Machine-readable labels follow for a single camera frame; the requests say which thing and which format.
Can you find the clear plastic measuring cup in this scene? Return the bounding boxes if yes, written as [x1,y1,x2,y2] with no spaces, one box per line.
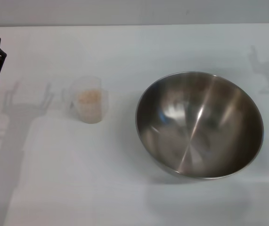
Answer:
[62,75,109,124]

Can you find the pale rice grains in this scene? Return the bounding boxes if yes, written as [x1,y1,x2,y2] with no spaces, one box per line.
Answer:
[76,90,102,123]

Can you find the large stainless steel bowl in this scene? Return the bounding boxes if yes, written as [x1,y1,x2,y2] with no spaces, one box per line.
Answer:
[135,71,265,181]

